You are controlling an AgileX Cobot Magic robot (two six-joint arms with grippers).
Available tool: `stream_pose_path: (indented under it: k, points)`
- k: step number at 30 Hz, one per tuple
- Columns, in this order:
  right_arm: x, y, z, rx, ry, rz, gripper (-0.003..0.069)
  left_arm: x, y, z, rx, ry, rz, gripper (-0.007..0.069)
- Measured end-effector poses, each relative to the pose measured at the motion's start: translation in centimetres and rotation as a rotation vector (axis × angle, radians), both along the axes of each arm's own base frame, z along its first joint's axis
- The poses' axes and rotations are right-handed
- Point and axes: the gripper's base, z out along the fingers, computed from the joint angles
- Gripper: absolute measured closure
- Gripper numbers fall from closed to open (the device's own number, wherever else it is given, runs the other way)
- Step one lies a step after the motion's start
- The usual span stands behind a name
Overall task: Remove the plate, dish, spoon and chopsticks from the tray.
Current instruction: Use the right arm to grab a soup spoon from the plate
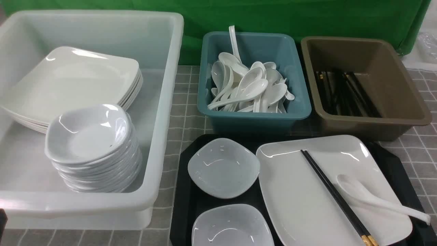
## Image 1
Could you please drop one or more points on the grey-white square bowl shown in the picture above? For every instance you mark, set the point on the grey-white square bowl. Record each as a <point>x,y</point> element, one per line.
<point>231,225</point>
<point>224,168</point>

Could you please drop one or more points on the upright white spoon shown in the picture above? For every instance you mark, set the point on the upright white spoon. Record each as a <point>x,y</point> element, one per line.
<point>234,45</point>

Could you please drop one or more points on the teal plastic bin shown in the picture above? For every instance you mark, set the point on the teal plastic bin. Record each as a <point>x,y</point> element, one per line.
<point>264,47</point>

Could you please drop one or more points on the white ceramic soup spoon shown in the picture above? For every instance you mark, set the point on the white ceramic soup spoon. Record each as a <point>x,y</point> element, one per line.
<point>356,190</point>

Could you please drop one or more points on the white rectangular rice plate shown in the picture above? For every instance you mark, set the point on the white rectangular rice plate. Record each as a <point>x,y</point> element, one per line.
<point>300,207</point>

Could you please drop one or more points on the stack of white plates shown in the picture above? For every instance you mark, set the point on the stack of white plates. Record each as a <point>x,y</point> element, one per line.
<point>70,78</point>

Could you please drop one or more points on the black plastic tray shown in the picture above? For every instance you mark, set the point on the black plastic tray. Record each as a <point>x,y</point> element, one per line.
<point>190,201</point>

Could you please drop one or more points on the pile of white spoons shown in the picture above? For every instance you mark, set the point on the pile of white spoons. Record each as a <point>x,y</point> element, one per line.
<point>259,88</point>

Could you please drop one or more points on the green cloth backdrop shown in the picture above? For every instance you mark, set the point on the green cloth backdrop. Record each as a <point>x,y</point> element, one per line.
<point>394,21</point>

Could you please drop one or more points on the large white plastic bin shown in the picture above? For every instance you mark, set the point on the large white plastic bin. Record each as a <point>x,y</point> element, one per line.
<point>33,194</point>

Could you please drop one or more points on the brown plastic bin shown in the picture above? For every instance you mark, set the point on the brown plastic bin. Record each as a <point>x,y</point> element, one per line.
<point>382,74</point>

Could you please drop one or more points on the bundle of black chopsticks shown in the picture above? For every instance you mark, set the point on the bundle of black chopsticks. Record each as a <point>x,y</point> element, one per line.
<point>342,94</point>

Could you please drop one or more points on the stack of grey-white bowls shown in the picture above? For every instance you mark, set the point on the stack of grey-white bowls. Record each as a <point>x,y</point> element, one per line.
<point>94,149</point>

